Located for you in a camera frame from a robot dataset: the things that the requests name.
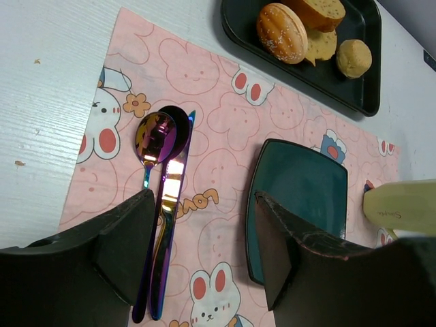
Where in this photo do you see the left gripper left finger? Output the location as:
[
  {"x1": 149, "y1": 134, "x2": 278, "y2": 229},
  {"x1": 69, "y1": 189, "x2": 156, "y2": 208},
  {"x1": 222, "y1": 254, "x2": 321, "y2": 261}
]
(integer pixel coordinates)
[{"x1": 1, "y1": 189, "x2": 155, "y2": 326}]

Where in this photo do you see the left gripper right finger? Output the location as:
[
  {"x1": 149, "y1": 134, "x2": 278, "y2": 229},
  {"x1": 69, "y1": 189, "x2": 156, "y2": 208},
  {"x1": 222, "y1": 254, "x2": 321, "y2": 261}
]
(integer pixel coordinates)
[{"x1": 255, "y1": 191, "x2": 435, "y2": 326}]

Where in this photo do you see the bread slice top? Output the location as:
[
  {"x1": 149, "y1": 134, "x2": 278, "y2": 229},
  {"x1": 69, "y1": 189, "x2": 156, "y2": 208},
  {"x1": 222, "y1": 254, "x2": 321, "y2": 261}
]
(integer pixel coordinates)
[{"x1": 281, "y1": 0, "x2": 346, "y2": 33}]

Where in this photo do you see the bread slice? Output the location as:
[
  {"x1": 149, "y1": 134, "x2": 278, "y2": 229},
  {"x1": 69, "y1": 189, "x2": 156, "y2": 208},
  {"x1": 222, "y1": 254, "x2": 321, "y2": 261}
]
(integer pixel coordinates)
[
  {"x1": 281, "y1": 0, "x2": 346, "y2": 33},
  {"x1": 305, "y1": 27, "x2": 337, "y2": 67}
]

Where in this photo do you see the bread slice bottom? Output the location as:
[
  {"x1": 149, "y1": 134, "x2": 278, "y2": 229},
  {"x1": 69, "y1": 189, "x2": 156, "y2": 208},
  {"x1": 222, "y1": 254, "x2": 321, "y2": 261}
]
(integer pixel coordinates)
[{"x1": 305, "y1": 27, "x2": 337, "y2": 67}]

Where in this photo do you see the dark green square plate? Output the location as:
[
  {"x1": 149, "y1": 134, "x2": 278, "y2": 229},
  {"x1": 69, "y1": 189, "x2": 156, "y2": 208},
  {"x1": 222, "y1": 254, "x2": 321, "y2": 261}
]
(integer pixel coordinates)
[{"x1": 245, "y1": 138, "x2": 348, "y2": 285}]

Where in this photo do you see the pale green mug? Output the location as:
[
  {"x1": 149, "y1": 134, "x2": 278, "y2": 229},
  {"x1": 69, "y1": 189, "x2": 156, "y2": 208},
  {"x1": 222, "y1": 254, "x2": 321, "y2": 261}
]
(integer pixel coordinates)
[{"x1": 362, "y1": 179, "x2": 435, "y2": 236}]

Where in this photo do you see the iridescent knife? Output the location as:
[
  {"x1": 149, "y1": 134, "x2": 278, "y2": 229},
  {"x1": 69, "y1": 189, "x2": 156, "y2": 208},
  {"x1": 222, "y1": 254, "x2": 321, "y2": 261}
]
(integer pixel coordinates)
[{"x1": 149, "y1": 110, "x2": 196, "y2": 321}]

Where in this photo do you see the pink bunny placemat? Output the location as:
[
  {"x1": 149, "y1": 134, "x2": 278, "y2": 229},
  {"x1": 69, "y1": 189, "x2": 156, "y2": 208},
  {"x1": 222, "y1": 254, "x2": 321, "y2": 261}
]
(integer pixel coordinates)
[{"x1": 60, "y1": 9, "x2": 399, "y2": 326}]

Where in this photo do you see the round yellow bun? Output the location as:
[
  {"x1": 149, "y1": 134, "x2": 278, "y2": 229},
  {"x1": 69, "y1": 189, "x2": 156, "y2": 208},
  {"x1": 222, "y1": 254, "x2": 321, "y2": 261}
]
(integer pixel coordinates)
[{"x1": 336, "y1": 39, "x2": 372, "y2": 79}]

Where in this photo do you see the small oval sesame bun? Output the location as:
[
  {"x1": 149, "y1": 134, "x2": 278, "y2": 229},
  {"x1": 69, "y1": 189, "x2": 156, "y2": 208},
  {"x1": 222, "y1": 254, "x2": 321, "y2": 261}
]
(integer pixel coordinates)
[{"x1": 256, "y1": 3, "x2": 308, "y2": 65}]

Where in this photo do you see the black baking tray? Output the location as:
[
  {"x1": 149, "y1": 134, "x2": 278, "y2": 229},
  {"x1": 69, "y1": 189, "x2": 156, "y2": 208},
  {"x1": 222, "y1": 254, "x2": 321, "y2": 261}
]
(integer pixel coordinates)
[{"x1": 220, "y1": 1, "x2": 382, "y2": 117}]

